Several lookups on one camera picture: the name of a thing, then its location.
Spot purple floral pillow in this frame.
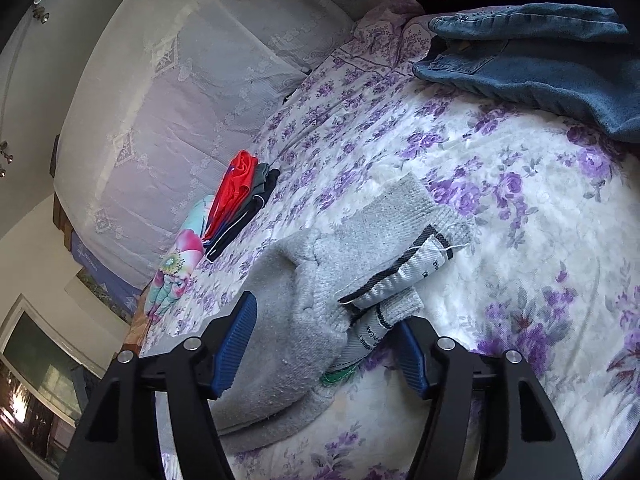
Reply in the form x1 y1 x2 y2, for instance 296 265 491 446
346 0 434 68

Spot white framed mirror door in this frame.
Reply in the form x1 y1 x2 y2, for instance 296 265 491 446
1 295 104 427

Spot folded red blue white garment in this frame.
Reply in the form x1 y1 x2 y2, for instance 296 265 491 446
203 151 258 242

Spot folded dark garments stack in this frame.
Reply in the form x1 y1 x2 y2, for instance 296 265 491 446
203 162 280 261

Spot blue denim jeans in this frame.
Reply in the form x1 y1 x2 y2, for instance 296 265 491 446
413 2 639 143

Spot purple floral bed quilt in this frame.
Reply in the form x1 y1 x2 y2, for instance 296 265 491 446
143 30 639 479

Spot folded teal pink floral blanket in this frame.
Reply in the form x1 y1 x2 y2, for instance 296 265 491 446
144 195 214 322

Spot lilac lace covered headboard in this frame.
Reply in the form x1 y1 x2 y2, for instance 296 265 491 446
54 0 385 288

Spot blue patterned cushion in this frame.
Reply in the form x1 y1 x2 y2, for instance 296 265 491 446
70 232 141 314

